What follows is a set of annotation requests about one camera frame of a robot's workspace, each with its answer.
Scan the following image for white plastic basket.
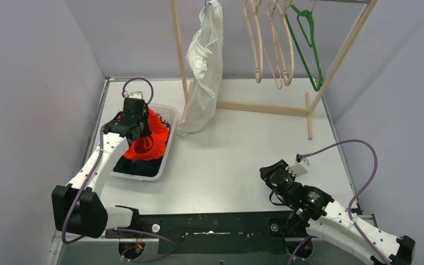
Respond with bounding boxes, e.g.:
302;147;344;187
113;108;171;178

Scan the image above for wooden hanger navy shorts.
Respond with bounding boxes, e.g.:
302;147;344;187
267;1;295;89

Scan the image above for white shorts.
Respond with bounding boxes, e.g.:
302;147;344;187
176;1;224;136

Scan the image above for wooden hanger orange shorts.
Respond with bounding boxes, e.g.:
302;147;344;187
243;0;263;83

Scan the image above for blue wire hanger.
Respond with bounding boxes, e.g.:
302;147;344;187
200;0;210;46

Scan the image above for pink hanger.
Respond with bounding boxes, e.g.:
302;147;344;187
252;0;284;89

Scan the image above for green hanger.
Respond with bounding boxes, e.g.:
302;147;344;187
285;4;324;92

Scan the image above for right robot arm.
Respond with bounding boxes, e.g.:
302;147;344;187
259;158;415;264

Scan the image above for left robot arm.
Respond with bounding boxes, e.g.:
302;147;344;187
51;98;149;244

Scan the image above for wooden clothes rack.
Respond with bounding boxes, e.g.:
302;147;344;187
170;0;377;140

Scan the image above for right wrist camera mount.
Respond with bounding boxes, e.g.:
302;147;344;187
285;158;310;179

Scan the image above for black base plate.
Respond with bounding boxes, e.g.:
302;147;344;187
104;210;308;256

